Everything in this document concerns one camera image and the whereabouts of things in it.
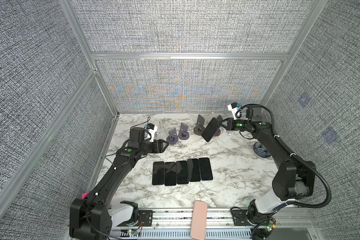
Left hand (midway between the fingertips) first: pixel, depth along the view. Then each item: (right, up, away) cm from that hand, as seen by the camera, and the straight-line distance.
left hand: (163, 143), depth 80 cm
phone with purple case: (-4, -19, +10) cm, 22 cm away
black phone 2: (+24, -17, +11) cm, 32 cm away
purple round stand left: (+4, +2, +20) cm, 21 cm away
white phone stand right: (+40, +3, +23) cm, 47 cm away
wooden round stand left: (+22, +8, +24) cm, 34 cm away
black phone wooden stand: (+27, +7, +7) cm, 29 cm away
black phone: (+17, -17, +11) cm, 26 cm away
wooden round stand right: (+36, +4, +26) cm, 44 cm away
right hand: (+31, +12, +4) cm, 34 cm away
